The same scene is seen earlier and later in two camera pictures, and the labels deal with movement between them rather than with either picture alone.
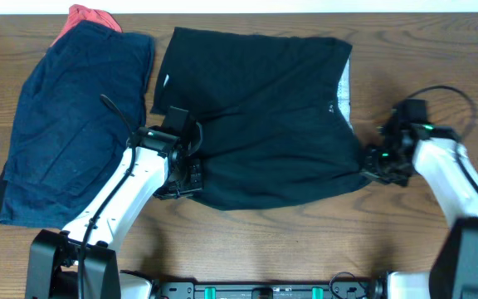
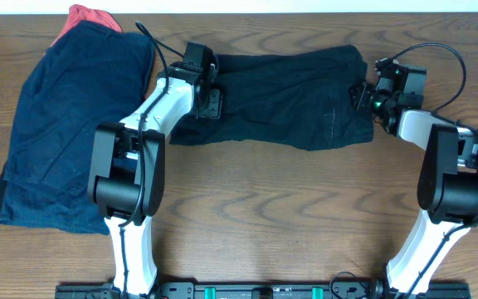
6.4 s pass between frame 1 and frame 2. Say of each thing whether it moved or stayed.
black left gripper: moved
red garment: stayed
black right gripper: moved
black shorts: moved
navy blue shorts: stayed
